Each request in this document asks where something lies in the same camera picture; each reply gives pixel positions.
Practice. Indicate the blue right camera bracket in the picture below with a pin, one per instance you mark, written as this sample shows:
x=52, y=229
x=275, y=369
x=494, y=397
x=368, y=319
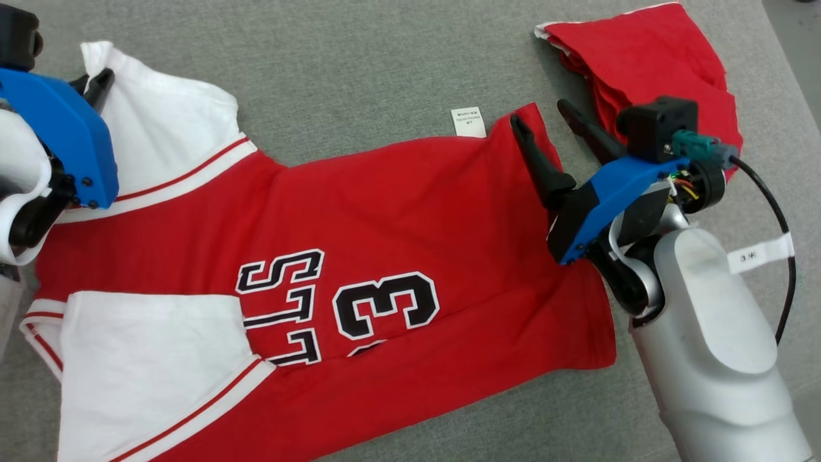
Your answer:
x=609, y=189

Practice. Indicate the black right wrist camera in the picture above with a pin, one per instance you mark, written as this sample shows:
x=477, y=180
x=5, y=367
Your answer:
x=654, y=128

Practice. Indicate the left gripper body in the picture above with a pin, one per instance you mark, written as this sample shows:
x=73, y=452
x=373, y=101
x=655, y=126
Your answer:
x=22, y=192

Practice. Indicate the blue camera bracket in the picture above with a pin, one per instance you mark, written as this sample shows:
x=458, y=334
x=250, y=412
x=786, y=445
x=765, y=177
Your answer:
x=64, y=122
x=609, y=189

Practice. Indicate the red shorts with white stripe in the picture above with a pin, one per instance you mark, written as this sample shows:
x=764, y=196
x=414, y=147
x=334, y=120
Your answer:
x=641, y=58

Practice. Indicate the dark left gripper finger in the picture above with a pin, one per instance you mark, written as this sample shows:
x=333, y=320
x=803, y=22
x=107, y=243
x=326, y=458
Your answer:
x=99, y=86

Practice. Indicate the blue left camera bracket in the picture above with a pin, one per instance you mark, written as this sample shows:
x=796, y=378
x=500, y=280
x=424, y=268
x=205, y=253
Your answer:
x=64, y=122

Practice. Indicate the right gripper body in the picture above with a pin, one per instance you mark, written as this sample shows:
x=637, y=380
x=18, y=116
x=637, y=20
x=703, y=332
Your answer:
x=641, y=218

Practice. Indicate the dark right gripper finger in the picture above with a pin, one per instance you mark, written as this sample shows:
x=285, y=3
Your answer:
x=545, y=170
x=593, y=135

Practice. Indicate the grey fabric sofa cushion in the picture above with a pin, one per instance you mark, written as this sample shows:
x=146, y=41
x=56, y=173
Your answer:
x=385, y=64

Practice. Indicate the red white basketball jersey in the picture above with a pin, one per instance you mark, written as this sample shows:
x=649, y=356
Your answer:
x=397, y=205

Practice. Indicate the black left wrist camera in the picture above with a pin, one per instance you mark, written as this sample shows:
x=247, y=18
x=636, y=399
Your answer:
x=16, y=38

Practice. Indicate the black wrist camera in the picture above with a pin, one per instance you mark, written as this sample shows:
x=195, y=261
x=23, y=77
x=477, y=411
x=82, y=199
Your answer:
x=654, y=128
x=16, y=38

